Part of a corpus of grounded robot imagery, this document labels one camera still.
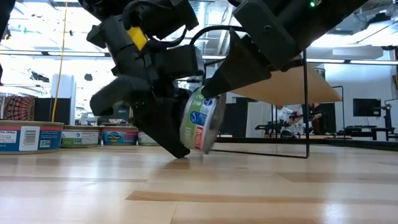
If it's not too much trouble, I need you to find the yellow hanging cable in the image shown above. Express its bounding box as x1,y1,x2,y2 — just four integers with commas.
50,0,69,123

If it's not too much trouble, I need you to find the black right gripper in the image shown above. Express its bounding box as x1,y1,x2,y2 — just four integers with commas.
201,0,312,99

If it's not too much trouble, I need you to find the person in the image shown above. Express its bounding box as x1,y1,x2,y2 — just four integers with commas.
307,103,325,135
273,104,304,138

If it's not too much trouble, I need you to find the black wall monitor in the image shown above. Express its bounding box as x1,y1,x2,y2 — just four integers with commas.
353,98,382,118

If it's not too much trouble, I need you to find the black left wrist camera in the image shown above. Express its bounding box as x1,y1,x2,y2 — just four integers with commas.
152,45,205,80

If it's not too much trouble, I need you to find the black aluminium rig frame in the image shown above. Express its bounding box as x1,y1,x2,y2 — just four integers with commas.
214,136,398,152

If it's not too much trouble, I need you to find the black background robot stand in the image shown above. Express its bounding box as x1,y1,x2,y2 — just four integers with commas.
344,104,398,141

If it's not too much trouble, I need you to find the red patterned tapestry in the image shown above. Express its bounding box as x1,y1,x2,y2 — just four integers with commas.
2,95,37,121

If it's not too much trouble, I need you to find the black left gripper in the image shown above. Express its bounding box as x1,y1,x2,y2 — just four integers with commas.
86,15,192,159

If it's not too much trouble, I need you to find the wooden shelf black metal frame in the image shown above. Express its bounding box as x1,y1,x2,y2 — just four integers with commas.
198,48,343,159

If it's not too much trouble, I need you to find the yellow cable tag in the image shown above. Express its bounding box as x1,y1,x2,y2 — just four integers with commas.
127,26,149,51

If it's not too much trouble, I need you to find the black cabinet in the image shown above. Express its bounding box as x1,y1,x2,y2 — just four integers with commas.
224,97,249,138

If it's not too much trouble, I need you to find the black partition panel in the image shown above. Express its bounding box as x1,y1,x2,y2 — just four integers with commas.
33,97,72,123

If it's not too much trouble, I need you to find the black computer monitor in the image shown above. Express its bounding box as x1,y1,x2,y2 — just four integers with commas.
108,103,133,124

